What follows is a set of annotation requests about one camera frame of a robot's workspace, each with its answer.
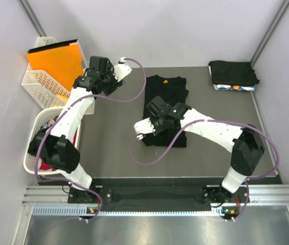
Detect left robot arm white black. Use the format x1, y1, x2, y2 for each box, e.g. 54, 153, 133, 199
35, 56, 131, 203

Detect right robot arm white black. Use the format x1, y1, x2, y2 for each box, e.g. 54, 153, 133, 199
145, 96, 265, 202

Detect folded black t shirt stack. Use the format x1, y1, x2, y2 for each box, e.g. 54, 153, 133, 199
208, 60, 260, 91

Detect orange folder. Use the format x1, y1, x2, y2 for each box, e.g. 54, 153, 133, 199
25, 41, 86, 91

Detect black folder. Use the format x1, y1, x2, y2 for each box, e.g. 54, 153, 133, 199
28, 39, 78, 54

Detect white perforated file organizer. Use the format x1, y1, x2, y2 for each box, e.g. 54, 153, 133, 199
21, 37, 89, 109

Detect white oval laundry basket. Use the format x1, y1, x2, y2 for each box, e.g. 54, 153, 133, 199
23, 107, 82, 176

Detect black garment in basket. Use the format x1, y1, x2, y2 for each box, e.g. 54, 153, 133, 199
28, 122, 52, 156

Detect red garment in basket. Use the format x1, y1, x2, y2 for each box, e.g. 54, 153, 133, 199
40, 134, 80, 174

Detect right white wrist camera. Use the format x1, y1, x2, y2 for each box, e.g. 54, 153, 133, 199
133, 117, 157, 140

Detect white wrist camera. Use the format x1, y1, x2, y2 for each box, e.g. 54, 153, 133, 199
113, 57, 132, 82
133, 117, 157, 140

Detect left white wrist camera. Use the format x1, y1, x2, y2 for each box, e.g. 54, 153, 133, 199
113, 57, 132, 82

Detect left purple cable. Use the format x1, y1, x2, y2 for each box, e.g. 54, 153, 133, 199
33, 58, 147, 222

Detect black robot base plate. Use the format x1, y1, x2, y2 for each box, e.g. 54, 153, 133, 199
67, 177, 252, 212

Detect aluminium frame rail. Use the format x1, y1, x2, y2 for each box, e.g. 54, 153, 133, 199
22, 184, 289, 217

